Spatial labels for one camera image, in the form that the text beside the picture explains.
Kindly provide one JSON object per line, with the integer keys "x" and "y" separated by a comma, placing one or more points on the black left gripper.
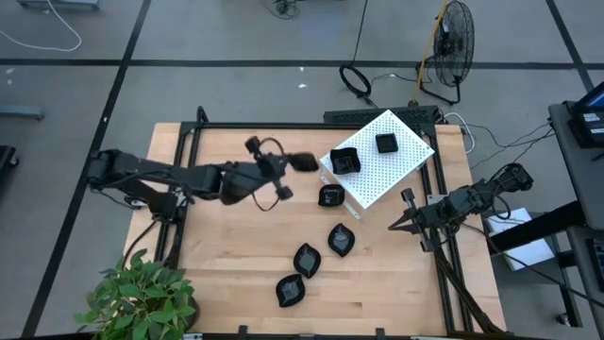
{"x": 269, "y": 167}

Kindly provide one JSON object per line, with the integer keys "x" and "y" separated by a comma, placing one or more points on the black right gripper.
{"x": 431, "y": 215}

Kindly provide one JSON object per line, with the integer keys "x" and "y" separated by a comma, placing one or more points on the black wavy square mini plate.
{"x": 345, "y": 160}
{"x": 306, "y": 162}
{"x": 331, "y": 195}

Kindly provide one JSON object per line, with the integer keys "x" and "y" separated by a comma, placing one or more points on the black leaf-shaped mini plate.
{"x": 307, "y": 260}
{"x": 341, "y": 239}
{"x": 290, "y": 290}

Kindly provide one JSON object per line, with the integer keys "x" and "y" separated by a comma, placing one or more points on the black square footed mini plate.
{"x": 387, "y": 142}

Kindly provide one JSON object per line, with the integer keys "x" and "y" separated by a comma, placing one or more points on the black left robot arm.
{"x": 189, "y": 177}

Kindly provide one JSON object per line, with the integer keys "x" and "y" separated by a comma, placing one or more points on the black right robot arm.
{"x": 476, "y": 196}

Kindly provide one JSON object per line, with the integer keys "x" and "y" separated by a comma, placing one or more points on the white perforated metal shelf rack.
{"x": 391, "y": 175}

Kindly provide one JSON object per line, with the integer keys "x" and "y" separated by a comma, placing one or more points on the black perforated panel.
{"x": 377, "y": 114}

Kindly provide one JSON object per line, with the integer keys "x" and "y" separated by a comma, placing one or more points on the white flat box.
{"x": 524, "y": 241}

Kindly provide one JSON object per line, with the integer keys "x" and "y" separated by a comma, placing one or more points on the black desk beam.
{"x": 538, "y": 229}

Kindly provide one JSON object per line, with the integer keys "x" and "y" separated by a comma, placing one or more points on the black floor fan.
{"x": 453, "y": 47}

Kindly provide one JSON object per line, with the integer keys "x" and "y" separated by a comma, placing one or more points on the grey desk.
{"x": 580, "y": 165}

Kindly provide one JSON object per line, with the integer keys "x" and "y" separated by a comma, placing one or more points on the green potted plant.
{"x": 137, "y": 297}

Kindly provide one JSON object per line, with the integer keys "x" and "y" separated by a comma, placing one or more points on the black desktop device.
{"x": 587, "y": 126}

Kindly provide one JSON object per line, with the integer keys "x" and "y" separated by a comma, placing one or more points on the black laptop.
{"x": 592, "y": 100}

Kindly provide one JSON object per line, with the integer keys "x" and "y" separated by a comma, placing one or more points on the grey metal bar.
{"x": 21, "y": 112}

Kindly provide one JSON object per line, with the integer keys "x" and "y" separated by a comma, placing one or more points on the grey metal base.
{"x": 59, "y": 4}

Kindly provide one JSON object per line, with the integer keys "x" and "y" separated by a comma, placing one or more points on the black chair base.
{"x": 5, "y": 158}

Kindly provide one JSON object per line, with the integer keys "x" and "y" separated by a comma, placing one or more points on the black aluminium table frame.
{"x": 307, "y": 125}

